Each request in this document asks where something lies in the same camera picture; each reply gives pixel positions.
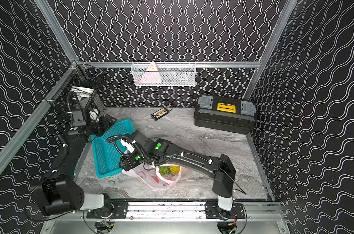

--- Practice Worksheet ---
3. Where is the clear wall-mounted basket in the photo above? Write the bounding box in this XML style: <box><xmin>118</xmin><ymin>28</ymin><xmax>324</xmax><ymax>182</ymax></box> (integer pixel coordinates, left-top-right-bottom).
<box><xmin>131</xmin><ymin>60</ymin><xmax>196</xmax><ymax>86</ymax></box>

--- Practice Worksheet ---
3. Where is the pink strawberry plastic bag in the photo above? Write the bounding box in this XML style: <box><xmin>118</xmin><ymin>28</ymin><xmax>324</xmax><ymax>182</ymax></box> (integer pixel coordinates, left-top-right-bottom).
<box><xmin>122</xmin><ymin>164</ymin><xmax>186</xmax><ymax>191</ymax></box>

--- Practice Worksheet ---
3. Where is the teal plastic basket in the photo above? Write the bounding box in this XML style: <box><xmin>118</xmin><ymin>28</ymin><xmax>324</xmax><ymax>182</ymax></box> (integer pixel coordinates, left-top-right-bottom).
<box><xmin>91</xmin><ymin>119</ymin><xmax>135</xmax><ymax>178</ymax></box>

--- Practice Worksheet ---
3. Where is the small orange pineapple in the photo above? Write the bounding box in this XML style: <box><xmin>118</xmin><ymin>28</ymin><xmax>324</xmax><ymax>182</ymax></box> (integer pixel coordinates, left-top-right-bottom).
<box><xmin>158</xmin><ymin>166</ymin><xmax>181</xmax><ymax>177</ymax></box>

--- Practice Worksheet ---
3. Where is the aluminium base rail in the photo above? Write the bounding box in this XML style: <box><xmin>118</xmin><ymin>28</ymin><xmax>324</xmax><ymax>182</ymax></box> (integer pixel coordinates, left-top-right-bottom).
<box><xmin>48</xmin><ymin>200</ymin><xmax>286</xmax><ymax>223</ymax></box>

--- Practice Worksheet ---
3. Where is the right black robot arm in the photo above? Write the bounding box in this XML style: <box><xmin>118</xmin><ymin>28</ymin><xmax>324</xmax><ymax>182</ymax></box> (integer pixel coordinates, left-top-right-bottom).
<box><xmin>106</xmin><ymin>131</ymin><xmax>236</xmax><ymax>211</ymax></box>

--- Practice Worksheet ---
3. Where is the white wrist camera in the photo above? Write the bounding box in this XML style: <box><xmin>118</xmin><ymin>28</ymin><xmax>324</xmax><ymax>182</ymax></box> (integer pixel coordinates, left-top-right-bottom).
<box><xmin>88</xmin><ymin>108</ymin><xmax>99</xmax><ymax>122</ymax></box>
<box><xmin>120</xmin><ymin>139</ymin><xmax>135</xmax><ymax>154</ymax></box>

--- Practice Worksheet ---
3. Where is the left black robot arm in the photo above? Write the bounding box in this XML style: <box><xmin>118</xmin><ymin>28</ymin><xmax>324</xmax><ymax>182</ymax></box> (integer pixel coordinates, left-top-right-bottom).
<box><xmin>31</xmin><ymin>115</ymin><xmax>117</xmax><ymax>217</ymax></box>

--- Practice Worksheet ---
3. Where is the black yellow toolbox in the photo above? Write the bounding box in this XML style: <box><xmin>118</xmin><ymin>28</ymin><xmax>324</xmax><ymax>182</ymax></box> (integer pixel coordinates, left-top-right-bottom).
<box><xmin>193</xmin><ymin>95</ymin><xmax>257</xmax><ymax>135</ymax></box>

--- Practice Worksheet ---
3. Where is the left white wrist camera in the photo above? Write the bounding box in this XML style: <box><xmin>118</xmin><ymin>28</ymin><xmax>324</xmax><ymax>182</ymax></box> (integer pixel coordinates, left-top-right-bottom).
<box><xmin>88</xmin><ymin>108</ymin><xmax>99</xmax><ymax>122</ymax></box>

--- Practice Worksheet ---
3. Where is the black wire mesh basket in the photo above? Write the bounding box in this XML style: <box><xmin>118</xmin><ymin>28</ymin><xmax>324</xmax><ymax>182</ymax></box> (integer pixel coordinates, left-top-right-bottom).
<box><xmin>43</xmin><ymin>61</ymin><xmax>106</xmax><ymax>116</ymax></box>

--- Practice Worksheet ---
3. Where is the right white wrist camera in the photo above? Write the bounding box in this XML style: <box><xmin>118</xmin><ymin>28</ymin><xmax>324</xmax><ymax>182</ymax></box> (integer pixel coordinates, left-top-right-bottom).
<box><xmin>120</xmin><ymin>139</ymin><xmax>135</xmax><ymax>154</ymax></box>

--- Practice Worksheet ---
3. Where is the pink triangular card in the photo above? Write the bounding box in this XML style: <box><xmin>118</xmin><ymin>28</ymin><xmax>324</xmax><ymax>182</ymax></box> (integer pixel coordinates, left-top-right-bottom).
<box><xmin>140</xmin><ymin>61</ymin><xmax>162</xmax><ymax>85</ymax></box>

